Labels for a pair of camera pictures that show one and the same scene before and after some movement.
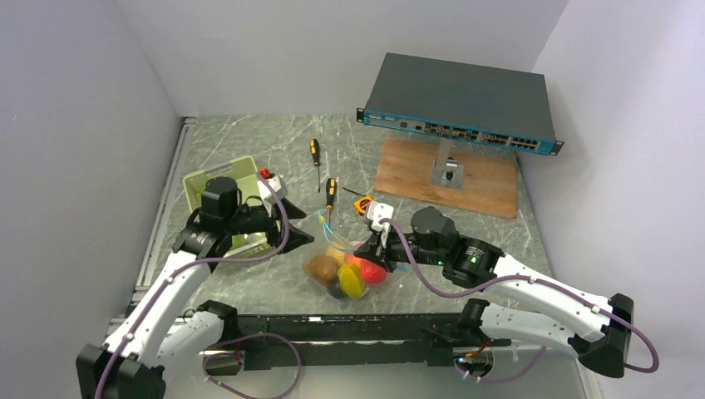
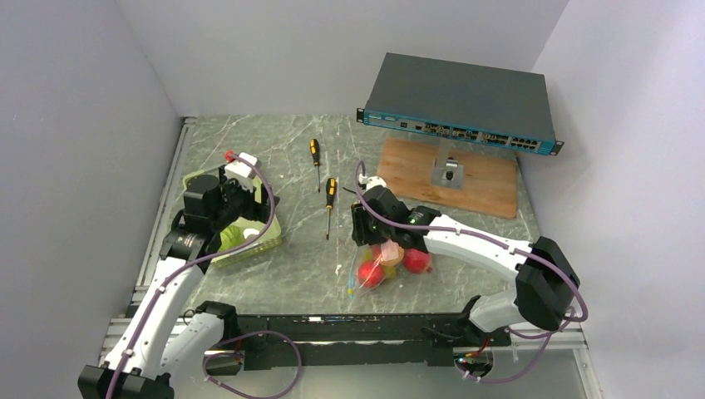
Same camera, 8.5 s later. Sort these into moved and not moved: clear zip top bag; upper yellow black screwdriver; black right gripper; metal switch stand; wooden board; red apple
Moved: clear zip top bag; black right gripper
Not moved: wooden board; metal switch stand; red apple; upper yellow black screwdriver
